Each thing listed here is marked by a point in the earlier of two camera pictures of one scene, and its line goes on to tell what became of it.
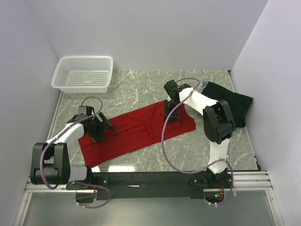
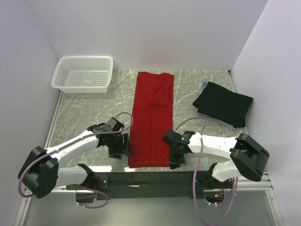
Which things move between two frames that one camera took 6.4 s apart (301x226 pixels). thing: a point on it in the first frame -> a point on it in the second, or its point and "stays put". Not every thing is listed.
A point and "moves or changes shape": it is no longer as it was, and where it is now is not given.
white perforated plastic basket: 83,74 stays put
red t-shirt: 148,128 moves or changes shape
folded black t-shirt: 238,104 stays put
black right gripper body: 171,108 -> 177,158
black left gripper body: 101,127 -> 118,148
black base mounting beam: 145,185 stays put
